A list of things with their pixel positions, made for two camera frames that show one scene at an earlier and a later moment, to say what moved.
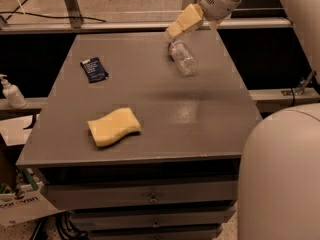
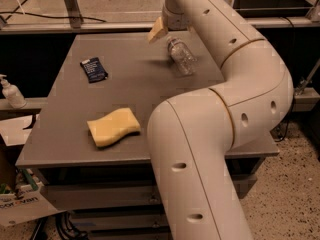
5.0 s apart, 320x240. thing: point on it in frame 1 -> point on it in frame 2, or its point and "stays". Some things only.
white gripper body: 214,3 -> 175,21
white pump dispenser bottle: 12,94 stays
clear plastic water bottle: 184,59 stays
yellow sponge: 113,126 stays
